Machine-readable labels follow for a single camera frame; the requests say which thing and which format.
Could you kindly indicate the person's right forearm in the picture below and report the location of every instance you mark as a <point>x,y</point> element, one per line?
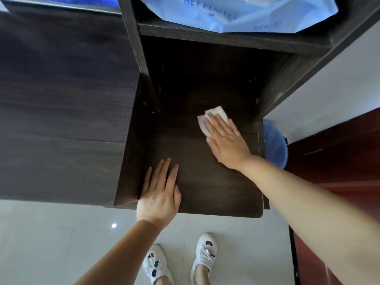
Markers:
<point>311,216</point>

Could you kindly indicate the person's left thumb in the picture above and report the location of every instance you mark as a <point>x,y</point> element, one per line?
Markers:
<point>178,197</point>

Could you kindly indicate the person's leg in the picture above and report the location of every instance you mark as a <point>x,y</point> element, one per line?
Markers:
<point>164,281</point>
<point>202,276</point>

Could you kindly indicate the person's left hand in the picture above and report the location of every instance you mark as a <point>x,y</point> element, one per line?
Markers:
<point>157,204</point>

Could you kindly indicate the red-brown wooden door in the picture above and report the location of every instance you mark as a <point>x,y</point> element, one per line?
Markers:
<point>341,151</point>

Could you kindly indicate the dark wooden shelf cabinet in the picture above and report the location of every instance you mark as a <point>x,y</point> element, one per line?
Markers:
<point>74,86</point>

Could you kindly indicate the light blue plastic bag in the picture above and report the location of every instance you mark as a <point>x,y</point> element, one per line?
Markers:
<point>237,17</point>

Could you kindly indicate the person's right thumb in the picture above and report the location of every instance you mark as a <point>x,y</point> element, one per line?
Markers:
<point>212,148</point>

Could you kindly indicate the person's left little finger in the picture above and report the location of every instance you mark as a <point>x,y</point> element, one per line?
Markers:
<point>148,178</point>

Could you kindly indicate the person's white shoe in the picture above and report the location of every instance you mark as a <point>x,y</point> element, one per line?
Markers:
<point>204,252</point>
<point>156,262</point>

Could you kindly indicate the person's right hand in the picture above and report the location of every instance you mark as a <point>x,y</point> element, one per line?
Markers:
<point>230,145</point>

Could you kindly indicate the person's left forearm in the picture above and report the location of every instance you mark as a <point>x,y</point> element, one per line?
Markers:
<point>124,255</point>

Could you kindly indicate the person's right leg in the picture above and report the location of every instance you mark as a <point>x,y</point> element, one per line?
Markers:
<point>202,276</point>

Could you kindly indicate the person's left leg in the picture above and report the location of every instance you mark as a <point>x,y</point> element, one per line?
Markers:
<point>164,281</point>

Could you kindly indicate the person's right middle finger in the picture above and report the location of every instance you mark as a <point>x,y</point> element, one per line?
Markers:
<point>216,121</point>

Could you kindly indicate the person's white left shoe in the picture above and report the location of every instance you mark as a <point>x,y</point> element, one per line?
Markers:
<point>156,262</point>

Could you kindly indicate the person's white right shoe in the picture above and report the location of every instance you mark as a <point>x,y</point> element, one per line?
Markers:
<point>204,252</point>

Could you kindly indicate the white wipe cloth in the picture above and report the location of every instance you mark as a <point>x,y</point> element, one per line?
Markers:
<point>203,123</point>

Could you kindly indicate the blue waste bin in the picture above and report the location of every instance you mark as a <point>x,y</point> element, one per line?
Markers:
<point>274,145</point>

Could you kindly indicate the person's right little finger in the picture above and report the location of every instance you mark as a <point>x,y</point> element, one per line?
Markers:
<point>233,127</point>

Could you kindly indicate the person's left middle finger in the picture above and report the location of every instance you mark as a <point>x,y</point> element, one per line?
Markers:
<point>165,173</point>

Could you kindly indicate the blue cloth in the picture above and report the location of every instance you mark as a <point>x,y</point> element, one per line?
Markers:
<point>74,0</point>

